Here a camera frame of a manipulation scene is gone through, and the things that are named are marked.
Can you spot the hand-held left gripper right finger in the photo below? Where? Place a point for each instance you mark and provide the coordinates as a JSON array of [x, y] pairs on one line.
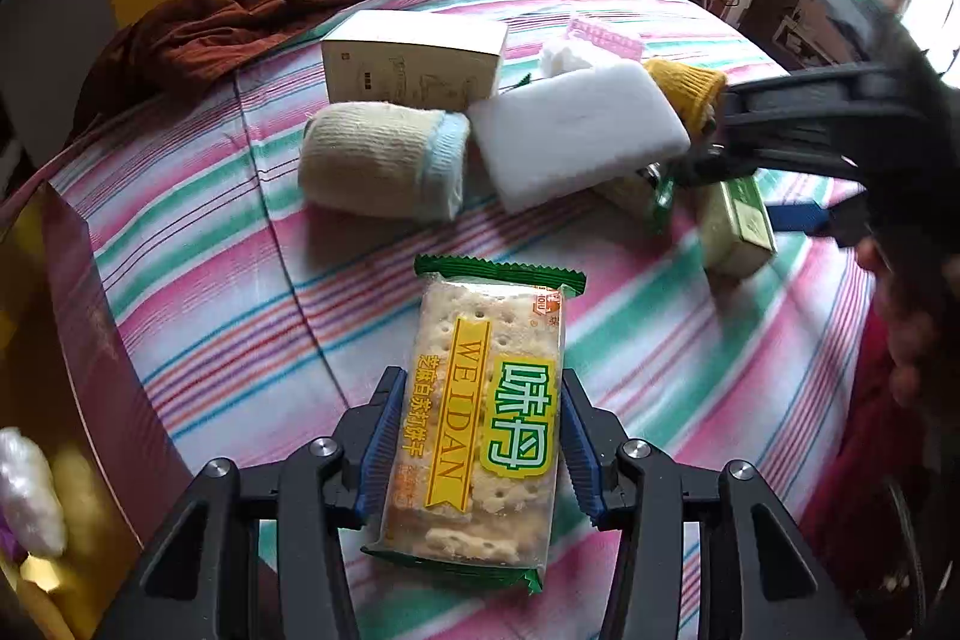
[[581, 460]]

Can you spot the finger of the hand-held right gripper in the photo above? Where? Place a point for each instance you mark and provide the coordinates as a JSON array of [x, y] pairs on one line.
[[810, 115], [799, 218]]

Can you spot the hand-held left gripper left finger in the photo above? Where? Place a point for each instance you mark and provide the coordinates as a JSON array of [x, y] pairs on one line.
[[379, 452]]

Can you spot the small green box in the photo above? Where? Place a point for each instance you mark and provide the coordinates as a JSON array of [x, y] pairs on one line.
[[739, 227]]

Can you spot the green cracker packet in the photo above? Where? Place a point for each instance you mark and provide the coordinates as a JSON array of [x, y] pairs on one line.
[[465, 385], [637, 197]]

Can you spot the mustard yellow sock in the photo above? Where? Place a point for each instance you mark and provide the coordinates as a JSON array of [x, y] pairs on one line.
[[679, 85]]

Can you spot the white sponge block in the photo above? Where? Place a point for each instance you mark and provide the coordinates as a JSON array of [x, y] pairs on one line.
[[577, 130]]

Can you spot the cream sock with blue cuff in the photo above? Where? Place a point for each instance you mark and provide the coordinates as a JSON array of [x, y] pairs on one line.
[[375, 160]]

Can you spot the gold tin box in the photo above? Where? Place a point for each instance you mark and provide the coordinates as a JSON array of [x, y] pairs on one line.
[[82, 325]]

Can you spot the white plastic bag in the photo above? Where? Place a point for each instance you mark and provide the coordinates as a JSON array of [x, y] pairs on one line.
[[30, 490], [562, 59]]

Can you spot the cream cardboard box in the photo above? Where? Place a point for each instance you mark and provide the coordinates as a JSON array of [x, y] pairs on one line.
[[405, 63]]

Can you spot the person's right hand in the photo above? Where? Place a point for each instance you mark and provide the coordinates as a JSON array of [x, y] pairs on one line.
[[907, 340]]

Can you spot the red clothing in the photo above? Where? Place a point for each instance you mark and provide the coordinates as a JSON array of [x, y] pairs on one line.
[[862, 445]]

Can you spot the brown jacket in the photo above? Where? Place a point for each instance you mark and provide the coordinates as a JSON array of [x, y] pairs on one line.
[[225, 33]]

